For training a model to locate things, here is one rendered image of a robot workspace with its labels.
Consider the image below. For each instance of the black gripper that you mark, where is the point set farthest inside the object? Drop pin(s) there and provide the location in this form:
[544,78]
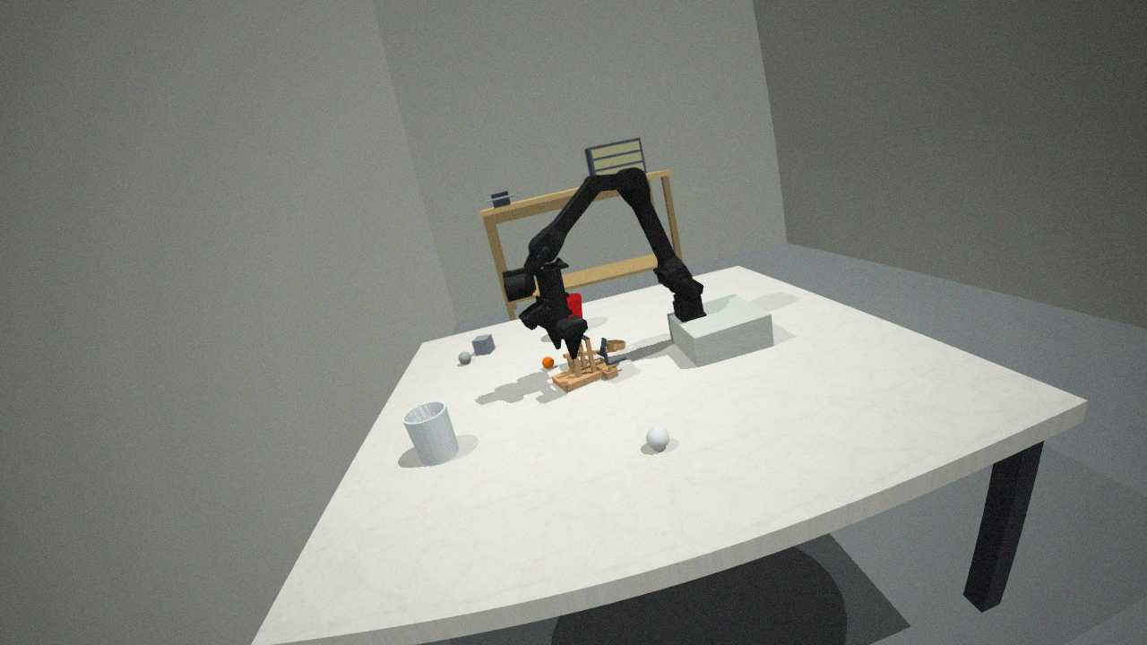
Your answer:
[560,327]

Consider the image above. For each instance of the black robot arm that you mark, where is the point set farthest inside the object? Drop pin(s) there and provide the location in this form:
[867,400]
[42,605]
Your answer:
[633,186]

